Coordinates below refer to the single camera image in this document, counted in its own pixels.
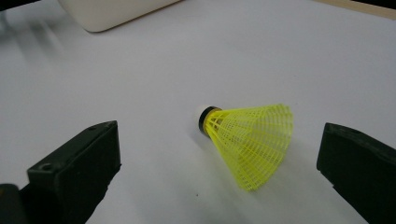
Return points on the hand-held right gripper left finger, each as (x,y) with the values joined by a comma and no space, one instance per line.
(77,168)

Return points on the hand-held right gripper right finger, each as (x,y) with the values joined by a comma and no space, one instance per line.
(364,168)

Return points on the yellow plastic shuttlecock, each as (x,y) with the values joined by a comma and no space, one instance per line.
(252,143)

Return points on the white plastic storage bin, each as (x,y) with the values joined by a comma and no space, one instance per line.
(112,14)

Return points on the beige wooden strip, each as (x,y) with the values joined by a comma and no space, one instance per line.
(364,7)

